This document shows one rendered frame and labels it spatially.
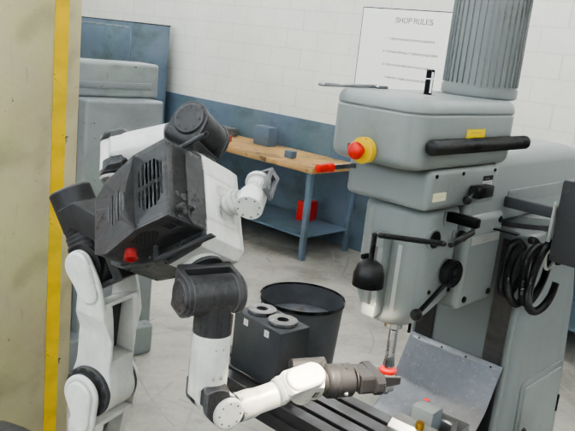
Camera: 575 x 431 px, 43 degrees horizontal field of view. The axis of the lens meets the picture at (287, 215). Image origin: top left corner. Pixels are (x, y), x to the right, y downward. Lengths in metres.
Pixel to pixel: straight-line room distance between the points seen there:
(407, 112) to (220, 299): 0.58
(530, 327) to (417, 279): 0.55
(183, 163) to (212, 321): 0.36
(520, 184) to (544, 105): 4.17
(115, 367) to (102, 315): 0.17
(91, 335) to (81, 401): 0.17
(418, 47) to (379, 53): 0.44
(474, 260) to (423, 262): 0.21
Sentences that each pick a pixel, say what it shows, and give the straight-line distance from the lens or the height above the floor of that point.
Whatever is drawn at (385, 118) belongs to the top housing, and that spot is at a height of 1.84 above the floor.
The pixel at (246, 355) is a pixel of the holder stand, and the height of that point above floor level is 1.03.
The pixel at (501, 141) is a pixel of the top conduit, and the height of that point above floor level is 1.80.
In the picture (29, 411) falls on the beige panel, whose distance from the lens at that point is 3.50.
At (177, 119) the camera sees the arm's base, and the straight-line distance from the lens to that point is 1.81.
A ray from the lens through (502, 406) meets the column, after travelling 2.31.
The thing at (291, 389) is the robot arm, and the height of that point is 1.16.
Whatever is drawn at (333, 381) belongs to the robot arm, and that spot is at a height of 1.16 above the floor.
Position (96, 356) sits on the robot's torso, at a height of 1.12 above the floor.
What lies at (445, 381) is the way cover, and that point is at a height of 1.03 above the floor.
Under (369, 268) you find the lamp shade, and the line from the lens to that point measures 1.63.
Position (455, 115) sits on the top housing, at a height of 1.86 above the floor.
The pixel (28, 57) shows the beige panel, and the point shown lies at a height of 1.81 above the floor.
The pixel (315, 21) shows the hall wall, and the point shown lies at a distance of 7.66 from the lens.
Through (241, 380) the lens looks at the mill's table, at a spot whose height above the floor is 0.97.
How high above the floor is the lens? 1.98
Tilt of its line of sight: 14 degrees down
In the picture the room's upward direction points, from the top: 6 degrees clockwise
